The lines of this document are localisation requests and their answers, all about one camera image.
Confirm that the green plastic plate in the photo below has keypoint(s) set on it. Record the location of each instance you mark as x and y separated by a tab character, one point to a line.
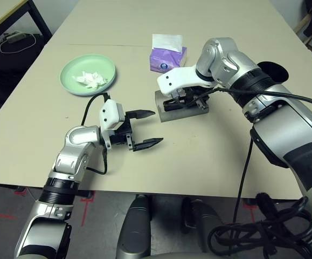
88	63

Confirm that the light grey robot torso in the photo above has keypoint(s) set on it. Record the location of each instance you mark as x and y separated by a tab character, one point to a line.
177	256

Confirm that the grey robot left leg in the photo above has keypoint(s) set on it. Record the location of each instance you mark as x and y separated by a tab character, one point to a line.
134	229

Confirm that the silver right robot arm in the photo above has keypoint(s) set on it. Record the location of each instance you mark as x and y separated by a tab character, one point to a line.
279	116

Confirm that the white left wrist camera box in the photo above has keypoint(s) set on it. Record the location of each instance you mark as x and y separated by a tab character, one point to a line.
110	113

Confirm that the red floor tape mark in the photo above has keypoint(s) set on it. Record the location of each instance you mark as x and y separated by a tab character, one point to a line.
87	210

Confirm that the grey power adapter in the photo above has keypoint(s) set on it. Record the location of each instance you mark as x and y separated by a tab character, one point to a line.
14	37

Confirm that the purple tissue pack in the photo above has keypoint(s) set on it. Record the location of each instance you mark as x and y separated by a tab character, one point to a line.
169	60

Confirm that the blue plastic plate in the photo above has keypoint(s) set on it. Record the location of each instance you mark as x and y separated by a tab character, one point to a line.
112	84

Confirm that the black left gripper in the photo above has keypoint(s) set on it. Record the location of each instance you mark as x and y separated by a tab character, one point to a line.
120	135

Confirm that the black plastic cup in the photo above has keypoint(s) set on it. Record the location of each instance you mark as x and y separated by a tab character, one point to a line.
275	71

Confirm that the grey robot right leg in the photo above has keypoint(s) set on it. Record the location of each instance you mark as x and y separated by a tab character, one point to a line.
199	224

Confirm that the wooden stool yellow seat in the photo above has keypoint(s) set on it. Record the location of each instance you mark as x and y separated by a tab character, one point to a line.
302	24

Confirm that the grey glasses case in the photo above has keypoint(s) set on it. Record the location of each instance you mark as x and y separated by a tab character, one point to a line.
182	114

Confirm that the white tissue sheet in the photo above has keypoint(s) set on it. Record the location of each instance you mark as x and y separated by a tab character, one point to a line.
166	41

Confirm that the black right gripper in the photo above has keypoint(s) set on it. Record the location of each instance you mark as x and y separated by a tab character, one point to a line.
196	97

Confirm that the grey robot leg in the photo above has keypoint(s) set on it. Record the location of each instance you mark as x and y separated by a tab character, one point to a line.
199	224
134	229

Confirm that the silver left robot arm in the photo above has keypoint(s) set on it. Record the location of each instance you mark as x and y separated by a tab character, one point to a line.
75	145

